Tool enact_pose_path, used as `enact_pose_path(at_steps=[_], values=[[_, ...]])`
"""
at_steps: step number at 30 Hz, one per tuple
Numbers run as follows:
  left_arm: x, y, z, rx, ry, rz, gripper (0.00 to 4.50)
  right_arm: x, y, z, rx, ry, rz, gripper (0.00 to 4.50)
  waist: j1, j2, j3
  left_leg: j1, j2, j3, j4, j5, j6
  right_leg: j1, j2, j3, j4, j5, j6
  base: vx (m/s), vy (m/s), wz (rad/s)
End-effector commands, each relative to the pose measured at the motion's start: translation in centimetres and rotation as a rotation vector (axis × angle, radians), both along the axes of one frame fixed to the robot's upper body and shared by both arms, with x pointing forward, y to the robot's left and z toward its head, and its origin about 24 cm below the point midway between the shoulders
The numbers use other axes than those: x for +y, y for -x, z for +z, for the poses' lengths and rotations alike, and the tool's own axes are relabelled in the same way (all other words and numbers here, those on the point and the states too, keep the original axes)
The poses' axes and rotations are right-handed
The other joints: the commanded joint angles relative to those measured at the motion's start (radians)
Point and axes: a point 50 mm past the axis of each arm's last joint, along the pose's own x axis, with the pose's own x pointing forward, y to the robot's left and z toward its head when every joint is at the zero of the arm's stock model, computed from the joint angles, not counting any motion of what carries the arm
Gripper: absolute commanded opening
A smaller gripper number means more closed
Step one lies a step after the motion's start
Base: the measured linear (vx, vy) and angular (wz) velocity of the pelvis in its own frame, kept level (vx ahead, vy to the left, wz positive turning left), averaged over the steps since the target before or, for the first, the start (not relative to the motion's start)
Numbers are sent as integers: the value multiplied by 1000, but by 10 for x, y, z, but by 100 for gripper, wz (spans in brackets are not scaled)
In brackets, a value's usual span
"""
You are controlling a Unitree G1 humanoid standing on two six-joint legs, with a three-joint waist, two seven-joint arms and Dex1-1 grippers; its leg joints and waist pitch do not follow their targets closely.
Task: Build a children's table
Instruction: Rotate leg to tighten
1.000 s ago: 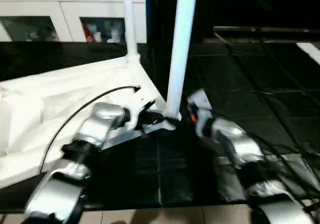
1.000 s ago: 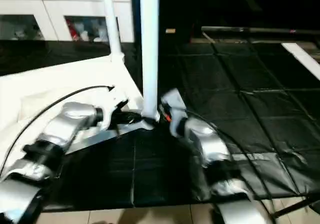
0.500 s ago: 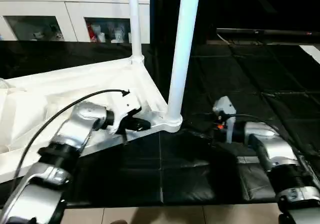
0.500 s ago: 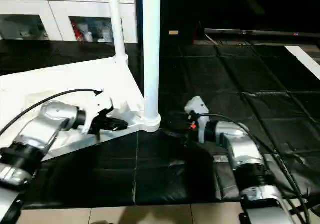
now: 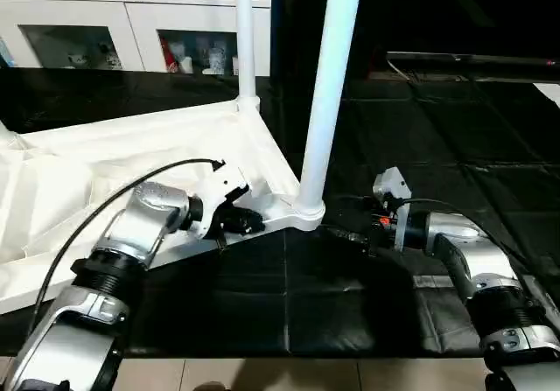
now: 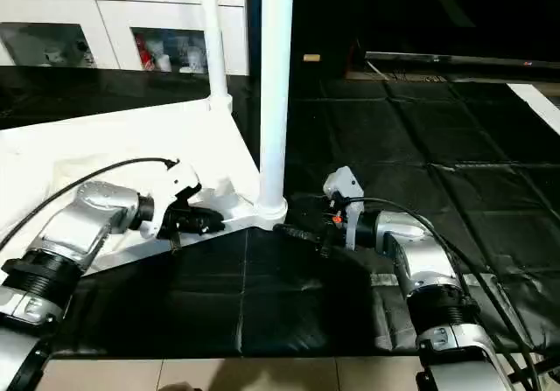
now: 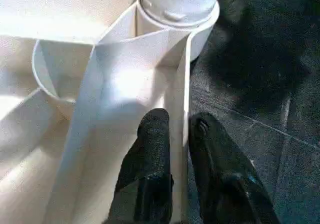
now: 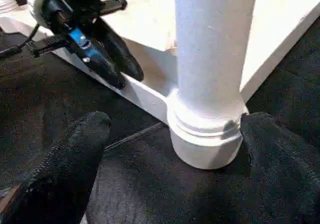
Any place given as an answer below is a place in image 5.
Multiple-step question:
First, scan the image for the black metal rail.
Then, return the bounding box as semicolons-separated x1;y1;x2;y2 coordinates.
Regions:
385;52;560;73

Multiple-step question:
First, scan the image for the white plastic table leg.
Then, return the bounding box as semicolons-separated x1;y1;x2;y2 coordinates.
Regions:
233;0;262;112
293;0;367;226

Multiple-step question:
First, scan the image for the red bottle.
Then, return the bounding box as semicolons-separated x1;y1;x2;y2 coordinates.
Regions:
158;39;175;73

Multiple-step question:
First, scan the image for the white plastic table top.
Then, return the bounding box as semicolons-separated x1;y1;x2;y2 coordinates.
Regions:
0;95;326;315

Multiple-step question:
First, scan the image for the white edge strip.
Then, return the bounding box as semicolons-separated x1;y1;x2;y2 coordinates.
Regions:
539;83;560;108

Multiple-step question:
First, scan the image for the white glass-door cabinet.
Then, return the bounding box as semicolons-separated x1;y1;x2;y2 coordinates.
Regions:
0;0;274;77

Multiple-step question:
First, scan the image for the black work mat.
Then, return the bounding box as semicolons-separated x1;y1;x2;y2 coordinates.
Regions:
0;66;560;361

